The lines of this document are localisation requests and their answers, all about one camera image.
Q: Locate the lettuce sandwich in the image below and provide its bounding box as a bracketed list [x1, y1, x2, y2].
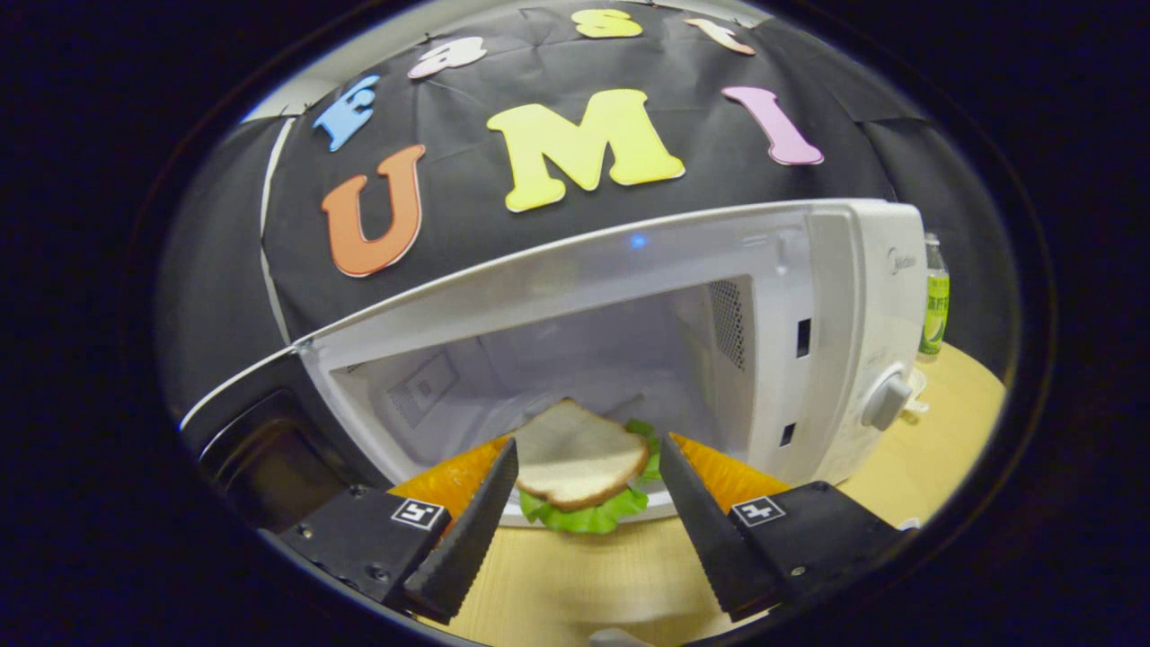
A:
[512, 398, 666, 536]

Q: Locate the green label drink bottle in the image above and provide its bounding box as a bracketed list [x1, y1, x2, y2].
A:
[918, 233, 951, 358]

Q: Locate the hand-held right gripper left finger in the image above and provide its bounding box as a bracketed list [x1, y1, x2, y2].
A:
[261, 438, 520, 627]

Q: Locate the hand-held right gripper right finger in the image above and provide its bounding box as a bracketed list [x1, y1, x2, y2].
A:
[659, 434, 913, 625]

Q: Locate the white microwave oven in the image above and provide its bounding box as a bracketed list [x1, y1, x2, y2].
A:
[180, 199, 928, 531]

